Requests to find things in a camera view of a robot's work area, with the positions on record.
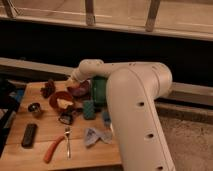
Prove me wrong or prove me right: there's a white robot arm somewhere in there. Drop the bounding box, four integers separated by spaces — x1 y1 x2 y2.
67 59 176 171

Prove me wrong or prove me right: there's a purple bowl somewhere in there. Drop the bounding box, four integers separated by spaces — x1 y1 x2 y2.
66 80 90 97

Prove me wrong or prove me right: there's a green plastic tray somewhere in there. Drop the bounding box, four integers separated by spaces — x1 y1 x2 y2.
91 76 107 106

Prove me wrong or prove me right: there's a small blue cup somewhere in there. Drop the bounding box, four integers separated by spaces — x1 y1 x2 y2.
101 111 111 127

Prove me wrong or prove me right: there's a yellow sponge piece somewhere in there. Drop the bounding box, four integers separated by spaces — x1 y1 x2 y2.
57 99 73 109

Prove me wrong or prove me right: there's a crumpled blue cloth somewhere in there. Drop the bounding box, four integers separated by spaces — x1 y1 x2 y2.
84 127 112 148

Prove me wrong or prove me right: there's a small dark toy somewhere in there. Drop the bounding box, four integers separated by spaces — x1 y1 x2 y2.
59 114 74 125

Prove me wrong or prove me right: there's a dark grape bunch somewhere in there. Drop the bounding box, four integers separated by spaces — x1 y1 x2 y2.
40 79 55 98

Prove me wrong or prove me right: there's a silver fork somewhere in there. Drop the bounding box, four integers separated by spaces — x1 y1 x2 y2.
64 127 71 158

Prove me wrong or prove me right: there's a small metal cup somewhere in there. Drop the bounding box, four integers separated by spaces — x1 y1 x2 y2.
28 103 42 117

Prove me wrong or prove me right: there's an orange carrot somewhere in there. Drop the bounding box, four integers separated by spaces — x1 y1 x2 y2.
43 136 64 163

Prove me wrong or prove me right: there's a black remote control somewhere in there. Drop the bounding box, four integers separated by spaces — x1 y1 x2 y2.
21 123 37 148

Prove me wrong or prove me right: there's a dark chair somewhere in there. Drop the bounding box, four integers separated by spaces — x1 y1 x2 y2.
0 78 24 156

